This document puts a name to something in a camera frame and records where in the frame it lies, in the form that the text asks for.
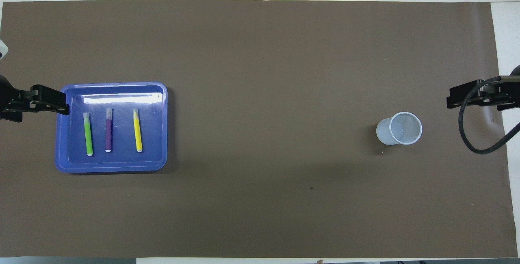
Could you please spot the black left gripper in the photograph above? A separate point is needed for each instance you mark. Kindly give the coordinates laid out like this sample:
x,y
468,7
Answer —
x,y
6,93

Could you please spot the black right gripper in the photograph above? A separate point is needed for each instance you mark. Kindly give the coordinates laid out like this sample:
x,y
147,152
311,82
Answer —
x,y
516,79

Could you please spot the green highlighter pen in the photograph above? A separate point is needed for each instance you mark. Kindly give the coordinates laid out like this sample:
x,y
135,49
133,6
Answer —
x,y
88,134

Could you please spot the purple highlighter pen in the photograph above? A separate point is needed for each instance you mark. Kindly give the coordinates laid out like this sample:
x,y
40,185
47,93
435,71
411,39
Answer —
x,y
109,132

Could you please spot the yellow highlighter pen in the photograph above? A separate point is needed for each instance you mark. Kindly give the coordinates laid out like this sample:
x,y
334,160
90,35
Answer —
x,y
137,132

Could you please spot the clear plastic cup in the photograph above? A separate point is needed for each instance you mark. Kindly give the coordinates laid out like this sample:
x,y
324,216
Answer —
x,y
400,128

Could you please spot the blue plastic tray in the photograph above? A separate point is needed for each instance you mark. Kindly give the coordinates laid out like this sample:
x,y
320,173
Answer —
x,y
154,162

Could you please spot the brown table mat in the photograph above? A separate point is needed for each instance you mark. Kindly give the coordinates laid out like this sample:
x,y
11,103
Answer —
x,y
260,195

